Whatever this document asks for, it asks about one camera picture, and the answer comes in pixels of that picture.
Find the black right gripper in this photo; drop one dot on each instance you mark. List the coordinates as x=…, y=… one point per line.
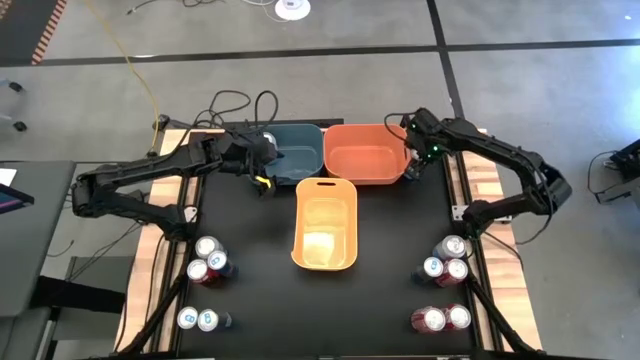
x=425, y=135

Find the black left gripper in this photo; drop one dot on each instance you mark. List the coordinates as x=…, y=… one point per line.
x=245, y=152

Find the white blue bottle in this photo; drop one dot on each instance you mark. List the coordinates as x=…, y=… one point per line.
x=270, y=140

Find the orange plastic bin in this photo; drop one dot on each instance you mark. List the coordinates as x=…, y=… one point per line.
x=365, y=155

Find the blue plastic bin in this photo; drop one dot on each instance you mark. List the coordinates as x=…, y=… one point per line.
x=300, y=155

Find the yellow plastic bin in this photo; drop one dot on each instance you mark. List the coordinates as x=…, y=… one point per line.
x=325, y=225

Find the white and blue soda can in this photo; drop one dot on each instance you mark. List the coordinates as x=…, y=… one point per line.
x=207, y=246
x=452, y=246

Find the blue silver energy drink can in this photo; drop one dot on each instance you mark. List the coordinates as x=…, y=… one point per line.
x=208, y=320
x=187, y=318
x=219, y=261
x=432, y=267

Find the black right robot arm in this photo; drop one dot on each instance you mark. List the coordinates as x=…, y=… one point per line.
x=500, y=150

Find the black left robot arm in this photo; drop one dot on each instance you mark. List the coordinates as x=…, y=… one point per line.
x=150, y=164

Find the yellow tape wrap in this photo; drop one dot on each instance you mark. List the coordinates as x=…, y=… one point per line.
x=265, y=182

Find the white round floor device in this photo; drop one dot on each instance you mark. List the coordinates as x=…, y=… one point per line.
x=292, y=9

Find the black floor equipment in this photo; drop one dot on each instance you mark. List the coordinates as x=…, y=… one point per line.
x=627, y=160

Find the grey desk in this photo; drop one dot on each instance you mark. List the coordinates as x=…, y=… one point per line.
x=35, y=260

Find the tablet screen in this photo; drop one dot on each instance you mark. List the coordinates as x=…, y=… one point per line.
x=12, y=200

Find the office chair base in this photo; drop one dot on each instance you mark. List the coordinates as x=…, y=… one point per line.
x=20, y=126

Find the white paper sheet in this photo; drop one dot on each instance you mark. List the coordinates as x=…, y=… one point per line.
x=6, y=176

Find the dark floor mat striped edge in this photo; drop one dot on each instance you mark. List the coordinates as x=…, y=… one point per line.
x=20, y=25

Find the black aluminium frame rail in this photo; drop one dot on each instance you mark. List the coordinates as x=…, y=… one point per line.
x=174, y=332
x=456, y=180
x=330, y=121

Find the black diagonal frame strut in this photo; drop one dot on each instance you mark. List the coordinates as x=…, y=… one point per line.
x=155, y=320
x=500, y=320

